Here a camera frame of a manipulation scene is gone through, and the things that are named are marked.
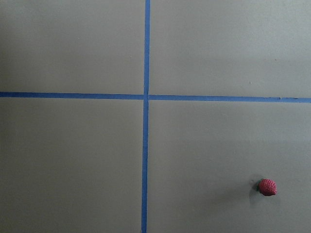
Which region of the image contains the red strawberry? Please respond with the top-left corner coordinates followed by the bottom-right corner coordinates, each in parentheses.
top-left (257, 178), bottom-right (277, 197)

